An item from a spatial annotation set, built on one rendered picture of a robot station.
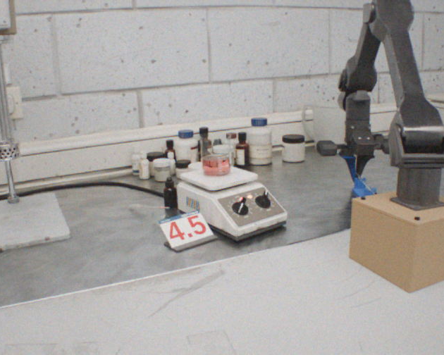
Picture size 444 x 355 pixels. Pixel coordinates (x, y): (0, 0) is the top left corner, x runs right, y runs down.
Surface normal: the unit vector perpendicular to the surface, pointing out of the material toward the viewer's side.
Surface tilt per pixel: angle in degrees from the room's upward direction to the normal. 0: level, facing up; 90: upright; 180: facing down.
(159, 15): 90
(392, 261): 90
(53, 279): 0
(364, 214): 90
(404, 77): 47
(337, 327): 0
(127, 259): 0
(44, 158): 90
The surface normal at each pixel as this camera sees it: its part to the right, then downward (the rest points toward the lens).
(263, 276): -0.04, -0.96
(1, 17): 0.42, 0.24
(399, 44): -0.03, -0.44
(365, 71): -0.01, 0.77
